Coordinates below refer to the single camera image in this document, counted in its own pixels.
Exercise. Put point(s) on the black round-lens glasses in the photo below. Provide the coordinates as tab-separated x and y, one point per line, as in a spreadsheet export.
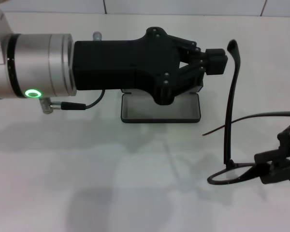
232	46

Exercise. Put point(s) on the black glasses case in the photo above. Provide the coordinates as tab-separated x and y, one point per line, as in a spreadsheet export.
159	113

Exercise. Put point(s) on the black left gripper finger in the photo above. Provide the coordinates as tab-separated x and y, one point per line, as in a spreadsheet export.
215	52
216	66

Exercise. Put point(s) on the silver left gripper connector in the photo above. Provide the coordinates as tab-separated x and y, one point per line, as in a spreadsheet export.
97	36

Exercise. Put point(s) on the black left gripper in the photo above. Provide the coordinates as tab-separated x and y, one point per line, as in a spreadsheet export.
123	65

